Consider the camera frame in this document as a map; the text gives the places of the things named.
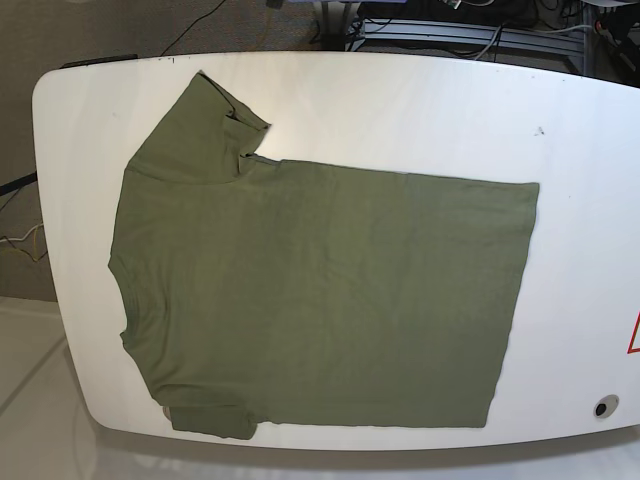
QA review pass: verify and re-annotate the olive green T-shirt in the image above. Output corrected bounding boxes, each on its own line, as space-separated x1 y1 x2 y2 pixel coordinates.
108 74 539 440

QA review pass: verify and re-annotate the grey metal table leg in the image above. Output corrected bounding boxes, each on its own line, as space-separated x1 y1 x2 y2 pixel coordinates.
312 1 361 51

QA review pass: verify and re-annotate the black bar under table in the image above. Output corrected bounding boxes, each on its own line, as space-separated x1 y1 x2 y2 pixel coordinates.
0 171 38 196

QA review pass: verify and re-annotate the red warning triangle sticker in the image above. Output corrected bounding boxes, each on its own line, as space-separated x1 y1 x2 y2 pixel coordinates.
627 314 640 354

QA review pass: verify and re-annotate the black floor cable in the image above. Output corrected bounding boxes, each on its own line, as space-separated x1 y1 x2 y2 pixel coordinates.
159 0 236 57

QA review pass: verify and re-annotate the yellow floor cable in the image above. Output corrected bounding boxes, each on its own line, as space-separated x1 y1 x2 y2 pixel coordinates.
0 225 47 263

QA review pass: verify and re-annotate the grey metal frame rail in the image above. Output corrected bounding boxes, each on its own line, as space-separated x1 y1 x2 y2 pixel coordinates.
344 19 596 69

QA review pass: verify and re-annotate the white floor cable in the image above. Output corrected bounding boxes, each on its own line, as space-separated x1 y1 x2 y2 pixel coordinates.
0 225 42 248

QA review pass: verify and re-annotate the right table cable grommet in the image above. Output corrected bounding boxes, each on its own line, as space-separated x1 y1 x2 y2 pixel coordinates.
593 394 620 419

